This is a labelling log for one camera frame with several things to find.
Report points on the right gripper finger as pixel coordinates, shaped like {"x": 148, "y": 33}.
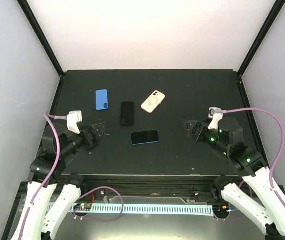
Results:
{"x": 187, "y": 128}
{"x": 191, "y": 121}

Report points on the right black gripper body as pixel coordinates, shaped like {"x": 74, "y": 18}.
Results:
{"x": 201, "y": 137}

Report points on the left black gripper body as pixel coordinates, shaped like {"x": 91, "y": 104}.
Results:
{"x": 88, "y": 141}

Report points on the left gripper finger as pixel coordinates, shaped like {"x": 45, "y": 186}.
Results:
{"x": 98, "y": 125}
{"x": 101, "y": 132}

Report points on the blue smartphone black screen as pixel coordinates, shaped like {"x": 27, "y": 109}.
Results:
{"x": 144, "y": 137}

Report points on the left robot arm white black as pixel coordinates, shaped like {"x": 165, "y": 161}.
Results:
{"x": 49, "y": 196}

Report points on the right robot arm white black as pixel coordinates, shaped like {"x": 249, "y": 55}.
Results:
{"x": 226, "y": 137}

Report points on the blue phone case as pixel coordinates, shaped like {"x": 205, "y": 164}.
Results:
{"x": 101, "y": 100}

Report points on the pink phone case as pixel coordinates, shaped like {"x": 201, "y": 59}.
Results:
{"x": 153, "y": 101}

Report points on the left circuit board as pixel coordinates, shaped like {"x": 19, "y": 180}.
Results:
{"x": 82, "y": 207}

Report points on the circuit board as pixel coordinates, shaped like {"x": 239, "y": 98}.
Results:
{"x": 223, "y": 208}
{"x": 82, "y": 207}

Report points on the right circuit board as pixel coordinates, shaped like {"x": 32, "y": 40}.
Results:
{"x": 223, "y": 208}

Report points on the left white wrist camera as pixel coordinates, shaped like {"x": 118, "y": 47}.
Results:
{"x": 73, "y": 118}

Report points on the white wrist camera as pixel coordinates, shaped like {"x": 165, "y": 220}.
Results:
{"x": 215, "y": 114}
{"x": 73, "y": 118}

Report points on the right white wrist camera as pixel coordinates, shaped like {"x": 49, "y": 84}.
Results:
{"x": 215, "y": 114}

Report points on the black aluminium frame rail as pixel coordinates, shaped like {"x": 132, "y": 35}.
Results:
{"x": 186, "y": 187}

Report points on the white slotted cable duct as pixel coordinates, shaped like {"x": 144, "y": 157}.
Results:
{"x": 148, "y": 209}

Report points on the left black frame post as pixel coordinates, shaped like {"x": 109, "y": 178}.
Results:
{"x": 30, "y": 16}

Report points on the black frame post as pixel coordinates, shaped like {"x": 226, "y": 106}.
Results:
{"x": 265, "y": 28}
{"x": 30, "y": 16}

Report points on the right black frame post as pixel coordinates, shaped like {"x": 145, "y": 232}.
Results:
{"x": 265, "y": 28}

